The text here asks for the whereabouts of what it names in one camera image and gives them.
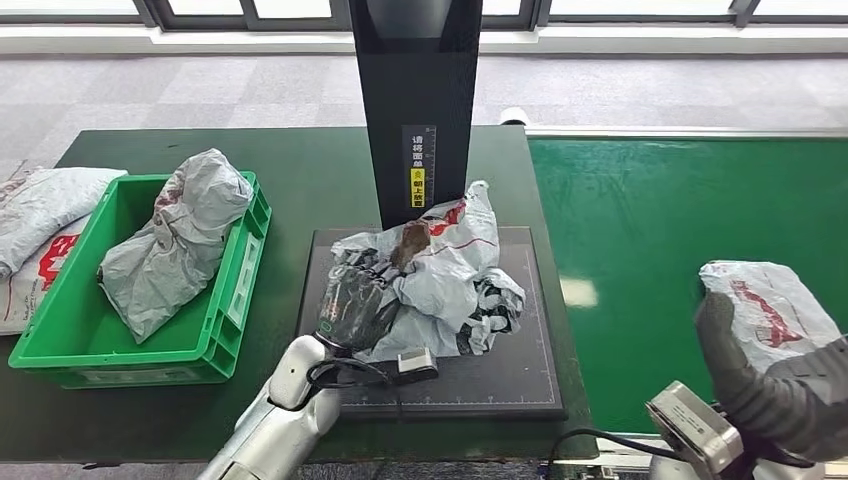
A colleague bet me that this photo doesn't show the grey poly bag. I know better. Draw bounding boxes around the grey poly bag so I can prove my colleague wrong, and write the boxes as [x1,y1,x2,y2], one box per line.
[0,166,128,280]

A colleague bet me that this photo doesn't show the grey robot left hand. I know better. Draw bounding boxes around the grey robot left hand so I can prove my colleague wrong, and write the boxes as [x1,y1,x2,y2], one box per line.
[316,261,402,352]

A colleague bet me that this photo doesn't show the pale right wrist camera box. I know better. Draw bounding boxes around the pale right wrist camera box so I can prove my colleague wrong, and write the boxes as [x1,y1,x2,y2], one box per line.
[645,380,747,478]

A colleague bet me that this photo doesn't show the black inbound scanner machine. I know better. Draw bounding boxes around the black inbound scanner machine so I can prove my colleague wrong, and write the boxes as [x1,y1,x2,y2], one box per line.
[294,0,570,422]

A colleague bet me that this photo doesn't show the white window sill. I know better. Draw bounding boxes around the white window sill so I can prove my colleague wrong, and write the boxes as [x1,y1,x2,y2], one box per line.
[0,23,848,56]

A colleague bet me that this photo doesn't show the white parcel with torn label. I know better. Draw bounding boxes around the white parcel with torn label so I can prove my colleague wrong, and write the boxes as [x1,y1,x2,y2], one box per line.
[329,180,527,364]

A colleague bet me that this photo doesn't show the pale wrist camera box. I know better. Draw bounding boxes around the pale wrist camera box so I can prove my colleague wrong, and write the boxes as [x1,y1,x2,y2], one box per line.
[370,347,440,387]
[645,380,747,478]

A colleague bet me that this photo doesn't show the green conveyor belt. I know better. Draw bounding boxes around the green conveyor belt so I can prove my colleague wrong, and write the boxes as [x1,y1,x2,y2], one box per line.
[528,137,848,439]

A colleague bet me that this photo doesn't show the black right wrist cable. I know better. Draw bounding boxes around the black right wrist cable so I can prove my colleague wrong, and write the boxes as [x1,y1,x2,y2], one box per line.
[546,428,690,480]

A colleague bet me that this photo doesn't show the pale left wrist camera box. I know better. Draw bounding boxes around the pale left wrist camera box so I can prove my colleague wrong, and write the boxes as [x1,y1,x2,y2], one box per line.
[370,347,440,387]

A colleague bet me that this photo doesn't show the black yellow instruction sticker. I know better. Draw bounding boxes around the black yellow instruction sticker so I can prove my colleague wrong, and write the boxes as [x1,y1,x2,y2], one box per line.
[401,124,439,211]

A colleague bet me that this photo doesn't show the white parcel with red print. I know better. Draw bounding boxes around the white parcel with red print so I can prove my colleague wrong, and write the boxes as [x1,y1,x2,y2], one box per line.
[698,260,843,376]

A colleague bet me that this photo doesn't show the plain grey poly parcel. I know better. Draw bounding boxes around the plain grey poly parcel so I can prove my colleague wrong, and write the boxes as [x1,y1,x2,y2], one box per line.
[97,148,255,344]

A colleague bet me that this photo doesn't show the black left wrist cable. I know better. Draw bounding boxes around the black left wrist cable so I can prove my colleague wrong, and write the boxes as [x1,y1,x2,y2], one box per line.
[305,357,405,425]

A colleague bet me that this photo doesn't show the dark window frame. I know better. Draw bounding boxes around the dark window frame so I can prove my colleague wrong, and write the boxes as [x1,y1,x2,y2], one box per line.
[132,0,763,31]

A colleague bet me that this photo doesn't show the green plastic crate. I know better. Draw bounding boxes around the green plastic crate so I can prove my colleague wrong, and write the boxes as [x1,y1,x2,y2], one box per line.
[7,170,274,390]

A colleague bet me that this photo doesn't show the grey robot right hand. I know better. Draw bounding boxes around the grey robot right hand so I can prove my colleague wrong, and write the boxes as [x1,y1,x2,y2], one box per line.
[694,291,848,462]

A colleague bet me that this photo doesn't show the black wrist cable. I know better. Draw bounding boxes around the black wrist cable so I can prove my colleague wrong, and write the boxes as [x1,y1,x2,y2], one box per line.
[305,357,405,425]
[546,428,690,480]

